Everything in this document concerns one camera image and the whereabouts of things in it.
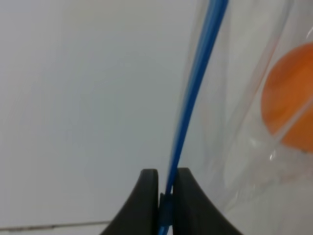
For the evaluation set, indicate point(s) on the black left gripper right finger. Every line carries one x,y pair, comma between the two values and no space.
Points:
193,212

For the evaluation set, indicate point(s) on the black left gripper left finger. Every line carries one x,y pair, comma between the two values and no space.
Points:
139,214

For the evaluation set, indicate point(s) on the clear zip file bag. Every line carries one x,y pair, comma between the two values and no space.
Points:
260,185

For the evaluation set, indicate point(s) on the orange fruit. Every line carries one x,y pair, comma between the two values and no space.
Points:
288,87

